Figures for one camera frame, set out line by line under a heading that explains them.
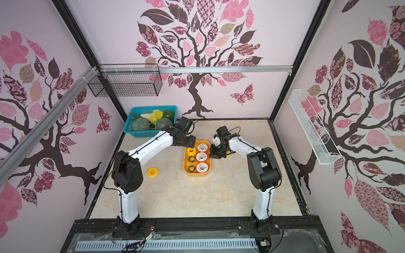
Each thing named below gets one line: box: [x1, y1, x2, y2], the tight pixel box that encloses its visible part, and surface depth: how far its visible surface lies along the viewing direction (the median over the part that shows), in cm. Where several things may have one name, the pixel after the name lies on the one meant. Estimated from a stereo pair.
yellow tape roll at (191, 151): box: [186, 147, 197, 157], surface depth 100 cm
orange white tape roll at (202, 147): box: [197, 142, 209, 153], surface depth 100 cm
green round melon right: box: [156, 117, 173, 130], surface depth 106 cm
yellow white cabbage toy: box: [139, 109, 165, 123], surface depth 116 cm
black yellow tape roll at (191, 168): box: [187, 165, 196, 173], surface depth 94 cm
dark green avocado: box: [162, 110, 176, 124], surface depth 115 cm
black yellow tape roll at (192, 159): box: [187, 155, 197, 164], surface depth 99 cm
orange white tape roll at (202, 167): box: [196, 162, 209, 173], surface depth 92 cm
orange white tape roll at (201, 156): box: [196, 151, 208, 162], surface depth 97 cm
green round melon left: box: [131, 117, 151, 131], surface depth 105 cm
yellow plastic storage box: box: [182, 139, 212, 177], surface depth 95 cm
